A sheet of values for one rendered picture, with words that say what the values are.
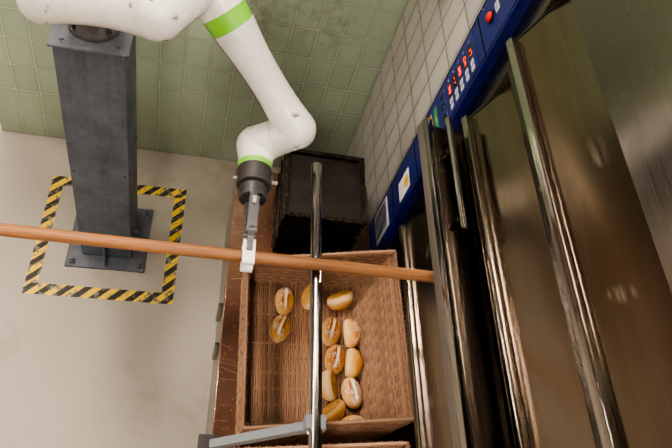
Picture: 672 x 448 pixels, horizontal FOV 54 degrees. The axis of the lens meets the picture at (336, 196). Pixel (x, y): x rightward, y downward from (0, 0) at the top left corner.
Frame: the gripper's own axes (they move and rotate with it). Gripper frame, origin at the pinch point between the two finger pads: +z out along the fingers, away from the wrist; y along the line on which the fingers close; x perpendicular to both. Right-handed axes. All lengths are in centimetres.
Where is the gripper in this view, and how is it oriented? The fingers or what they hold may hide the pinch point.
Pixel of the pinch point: (247, 255)
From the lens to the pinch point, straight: 162.6
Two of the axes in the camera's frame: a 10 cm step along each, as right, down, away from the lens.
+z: 0.1, 8.2, -5.8
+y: -2.3, 5.6, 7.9
